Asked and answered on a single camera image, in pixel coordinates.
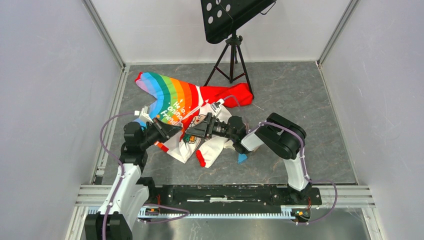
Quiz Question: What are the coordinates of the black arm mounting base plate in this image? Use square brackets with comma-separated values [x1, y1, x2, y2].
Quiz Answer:
[147, 184, 323, 214]

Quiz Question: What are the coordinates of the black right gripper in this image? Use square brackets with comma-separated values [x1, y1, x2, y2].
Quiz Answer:
[186, 112, 237, 140]

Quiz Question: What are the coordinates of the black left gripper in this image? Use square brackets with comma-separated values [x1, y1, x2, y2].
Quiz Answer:
[138, 117, 182, 150]

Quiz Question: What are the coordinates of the blue triangular block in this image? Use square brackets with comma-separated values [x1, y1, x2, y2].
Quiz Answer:
[237, 153, 248, 164]

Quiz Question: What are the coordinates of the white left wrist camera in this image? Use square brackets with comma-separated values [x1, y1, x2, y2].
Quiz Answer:
[133, 106, 153, 124]

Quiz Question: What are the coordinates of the black music stand tripod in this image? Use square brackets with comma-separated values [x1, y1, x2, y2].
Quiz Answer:
[200, 0, 276, 93]

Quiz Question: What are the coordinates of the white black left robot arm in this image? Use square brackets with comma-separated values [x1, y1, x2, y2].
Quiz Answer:
[84, 117, 182, 240]

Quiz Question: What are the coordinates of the rainbow cartoon zip jacket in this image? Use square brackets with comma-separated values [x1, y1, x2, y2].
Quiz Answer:
[134, 72, 253, 168]

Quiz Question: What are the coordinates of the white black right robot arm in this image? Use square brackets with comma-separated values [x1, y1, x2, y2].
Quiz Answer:
[185, 112, 312, 204]

